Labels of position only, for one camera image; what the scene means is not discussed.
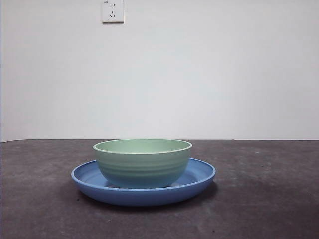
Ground blue plate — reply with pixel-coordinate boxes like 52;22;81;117
71;157;216;207

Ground white wall socket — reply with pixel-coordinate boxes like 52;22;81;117
101;0;125;25

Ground green bowl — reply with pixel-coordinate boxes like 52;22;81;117
93;138;193;189

